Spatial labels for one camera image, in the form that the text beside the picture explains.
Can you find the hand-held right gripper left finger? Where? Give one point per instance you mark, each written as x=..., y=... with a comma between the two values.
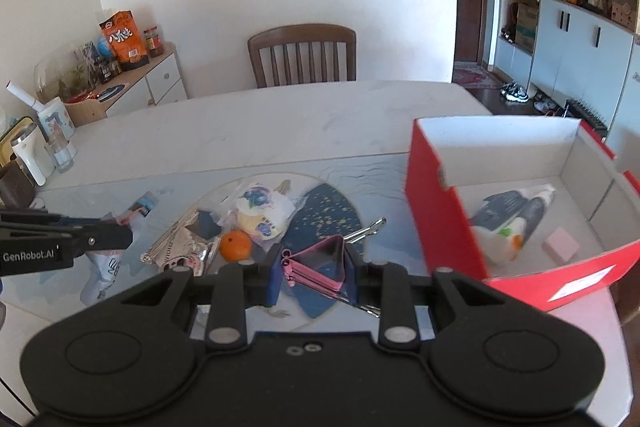
x=272, y=279

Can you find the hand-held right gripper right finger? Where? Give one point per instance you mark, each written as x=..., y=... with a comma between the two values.
x=351, y=279

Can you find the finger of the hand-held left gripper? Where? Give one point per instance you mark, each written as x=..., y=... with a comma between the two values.
x=107, y=237
x=65, y=220

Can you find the pink binder clip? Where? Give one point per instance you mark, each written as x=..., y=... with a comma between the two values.
x=320, y=264

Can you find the red cardboard box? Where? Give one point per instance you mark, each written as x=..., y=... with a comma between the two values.
x=435, y=217

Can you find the white desktop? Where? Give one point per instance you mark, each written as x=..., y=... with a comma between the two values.
x=275, y=127

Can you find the white blue printed packet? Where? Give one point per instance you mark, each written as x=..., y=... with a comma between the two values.
x=106, y=274

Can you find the light blue small packet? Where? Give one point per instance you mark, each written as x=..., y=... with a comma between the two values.
x=144, y=206

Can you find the orange mandarin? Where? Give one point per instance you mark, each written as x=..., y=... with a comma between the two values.
x=236, y=247

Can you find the silver metal clip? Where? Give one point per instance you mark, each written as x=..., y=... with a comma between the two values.
x=367, y=229

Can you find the brown leather case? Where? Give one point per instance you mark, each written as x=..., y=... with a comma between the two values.
x=15, y=187

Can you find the clear glass cup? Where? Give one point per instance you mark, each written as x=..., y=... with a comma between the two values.
x=61, y=156

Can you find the silver foil packet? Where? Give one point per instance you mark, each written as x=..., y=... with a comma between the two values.
x=172, y=252

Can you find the white blue snack packet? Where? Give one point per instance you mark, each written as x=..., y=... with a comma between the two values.
x=262, y=212

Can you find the white thermos cup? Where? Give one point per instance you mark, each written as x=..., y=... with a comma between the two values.
x=31, y=157

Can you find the dark blue binder clip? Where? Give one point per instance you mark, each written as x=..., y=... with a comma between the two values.
x=204, y=224

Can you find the printed table mat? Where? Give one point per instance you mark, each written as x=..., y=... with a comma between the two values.
x=350, y=187

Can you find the white printed mug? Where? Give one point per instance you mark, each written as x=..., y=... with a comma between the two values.
x=55, y=119

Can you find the wooden tray box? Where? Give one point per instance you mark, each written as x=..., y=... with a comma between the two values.
x=85, y=113

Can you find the white paper roll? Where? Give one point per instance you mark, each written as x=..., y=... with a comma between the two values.
x=22, y=96

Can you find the clear glass dome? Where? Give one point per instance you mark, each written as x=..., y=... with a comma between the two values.
x=55, y=67

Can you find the white plastic bottle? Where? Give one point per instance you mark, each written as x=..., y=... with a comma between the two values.
x=500, y=242

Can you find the white side cabinet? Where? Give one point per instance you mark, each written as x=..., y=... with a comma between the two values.
x=160, y=82

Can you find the dark blue white packet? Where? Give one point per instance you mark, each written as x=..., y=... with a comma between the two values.
x=505, y=207

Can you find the orange snack bag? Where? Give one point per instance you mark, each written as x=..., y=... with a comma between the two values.
x=125, y=42

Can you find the red lid jar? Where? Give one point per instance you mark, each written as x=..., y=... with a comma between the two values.
x=153, y=43

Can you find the pink block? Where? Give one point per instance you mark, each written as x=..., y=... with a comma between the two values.
x=561, y=246

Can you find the brown wooden chair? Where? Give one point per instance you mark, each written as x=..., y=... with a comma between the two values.
x=300, y=57

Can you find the patterned rug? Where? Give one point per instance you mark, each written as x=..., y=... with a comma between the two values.
x=475, y=77

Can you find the pair of sneakers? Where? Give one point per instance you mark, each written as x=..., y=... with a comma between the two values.
x=515, y=92

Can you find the black rack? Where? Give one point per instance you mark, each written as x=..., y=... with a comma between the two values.
x=587, y=114

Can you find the cardboard carton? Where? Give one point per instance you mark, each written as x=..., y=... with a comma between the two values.
x=526, y=27

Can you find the grey wall cabinet unit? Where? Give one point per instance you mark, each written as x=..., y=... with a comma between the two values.
x=575, y=52

